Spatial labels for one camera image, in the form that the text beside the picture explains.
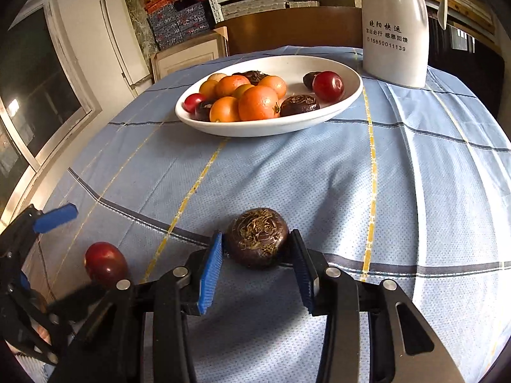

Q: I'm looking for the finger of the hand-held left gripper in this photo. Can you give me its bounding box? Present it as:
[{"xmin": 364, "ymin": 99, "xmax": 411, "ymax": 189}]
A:
[
  {"xmin": 0, "ymin": 203, "xmax": 78, "ymax": 260},
  {"xmin": 0, "ymin": 273, "xmax": 106, "ymax": 365}
]

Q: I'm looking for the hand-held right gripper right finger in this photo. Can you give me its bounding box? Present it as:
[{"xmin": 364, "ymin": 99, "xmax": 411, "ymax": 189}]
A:
[{"xmin": 289, "ymin": 229, "xmax": 466, "ymax": 383}]

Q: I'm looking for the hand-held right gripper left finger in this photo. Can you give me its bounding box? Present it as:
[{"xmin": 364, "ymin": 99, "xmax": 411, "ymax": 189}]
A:
[{"xmin": 48, "ymin": 229, "xmax": 224, "ymax": 383}]

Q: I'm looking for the red plum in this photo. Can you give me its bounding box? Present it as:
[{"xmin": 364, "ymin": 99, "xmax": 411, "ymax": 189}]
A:
[
  {"xmin": 312, "ymin": 71, "xmax": 345, "ymax": 103},
  {"xmin": 183, "ymin": 93, "xmax": 207, "ymax": 113},
  {"xmin": 84, "ymin": 242, "xmax": 130, "ymax": 290}
]

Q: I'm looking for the white plate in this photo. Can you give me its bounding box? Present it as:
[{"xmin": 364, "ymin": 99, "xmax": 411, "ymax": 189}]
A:
[{"xmin": 175, "ymin": 55, "xmax": 364, "ymax": 138}]

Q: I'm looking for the blue checked tablecloth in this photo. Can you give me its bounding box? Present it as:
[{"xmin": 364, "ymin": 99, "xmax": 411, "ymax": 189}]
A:
[{"xmin": 24, "ymin": 46, "xmax": 511, "ymax": 383}]

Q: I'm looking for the white framed window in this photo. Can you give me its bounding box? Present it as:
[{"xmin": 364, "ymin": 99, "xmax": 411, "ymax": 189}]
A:
[{"xmin": 0, "ymin": 0, "xmax": 102, "ymax": 224}]

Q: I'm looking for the marble patterned panel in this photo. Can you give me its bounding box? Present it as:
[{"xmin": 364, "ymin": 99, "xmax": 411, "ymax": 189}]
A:
[{"xmin": 123, "ymin": 0, "xmax": 160, "ymax": 54}]

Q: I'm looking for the white thermos jug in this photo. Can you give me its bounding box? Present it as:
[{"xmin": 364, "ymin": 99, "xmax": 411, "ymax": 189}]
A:
[{"xmin": 361, "ymin": 0, "xmax": 448, "ymax": 88}]

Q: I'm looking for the shelf of stacked boxes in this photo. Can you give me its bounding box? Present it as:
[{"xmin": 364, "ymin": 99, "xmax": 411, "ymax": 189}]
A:
[{"xmin": 128, "ymin": 0, "xmax": 500, "ymax": 50}]

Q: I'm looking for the brown wooden board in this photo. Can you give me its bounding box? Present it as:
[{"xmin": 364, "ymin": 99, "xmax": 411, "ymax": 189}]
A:
[{"xmin": 216, "ymin": 6, "xmax": 364, "ymax": 56}]

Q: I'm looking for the metal shelf rack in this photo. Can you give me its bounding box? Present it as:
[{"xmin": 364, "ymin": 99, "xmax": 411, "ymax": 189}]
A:
[{"xmin": 197, "ymin": 0, "xmax": 500, "ymax": 49}]

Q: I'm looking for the white wall strip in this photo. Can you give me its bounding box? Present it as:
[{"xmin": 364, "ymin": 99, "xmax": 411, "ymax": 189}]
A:
[{"xmin": 100, "ymin": 0, "xmax": 140, "ymax": 86}]

